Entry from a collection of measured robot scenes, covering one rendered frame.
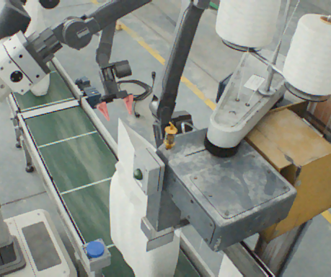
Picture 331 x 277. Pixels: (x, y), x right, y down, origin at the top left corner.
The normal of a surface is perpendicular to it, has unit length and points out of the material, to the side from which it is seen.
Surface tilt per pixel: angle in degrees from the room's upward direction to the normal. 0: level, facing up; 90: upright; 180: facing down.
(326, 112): 90
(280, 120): 0
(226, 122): 0
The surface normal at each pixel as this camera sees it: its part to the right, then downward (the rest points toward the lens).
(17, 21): 0.76, 0.09
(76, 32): 0.40, 0.42
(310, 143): 0.10, -0.77
